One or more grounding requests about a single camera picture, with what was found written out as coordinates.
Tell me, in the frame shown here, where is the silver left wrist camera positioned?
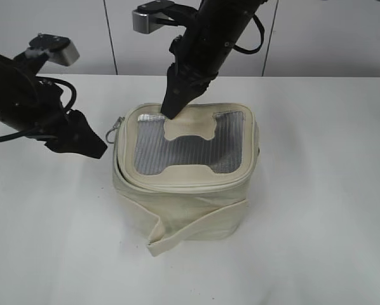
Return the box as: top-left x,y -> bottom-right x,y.
25,33 -> 80,67

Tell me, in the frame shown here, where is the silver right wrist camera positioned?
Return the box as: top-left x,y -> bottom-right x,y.
132,1 -> 198,34

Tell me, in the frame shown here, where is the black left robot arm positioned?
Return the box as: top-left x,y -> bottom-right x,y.
0,53 -> 107,159

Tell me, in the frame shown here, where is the silver zipper pull ring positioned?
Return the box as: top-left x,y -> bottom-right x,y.
104,116 -> 125,144

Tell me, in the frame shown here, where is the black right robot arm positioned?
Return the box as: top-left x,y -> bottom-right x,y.
161,1 -> 263,119

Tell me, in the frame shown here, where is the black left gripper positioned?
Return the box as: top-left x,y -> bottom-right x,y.
36,81 -> 107,159

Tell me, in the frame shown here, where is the cream zippered bag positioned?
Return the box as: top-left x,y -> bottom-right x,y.
110,103 -> 260,256

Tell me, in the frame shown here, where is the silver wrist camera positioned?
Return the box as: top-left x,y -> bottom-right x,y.
132,1 -> 198,34
25,33 -> 80,67

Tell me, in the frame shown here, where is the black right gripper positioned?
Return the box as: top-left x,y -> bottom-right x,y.
161,34 -> 234,119

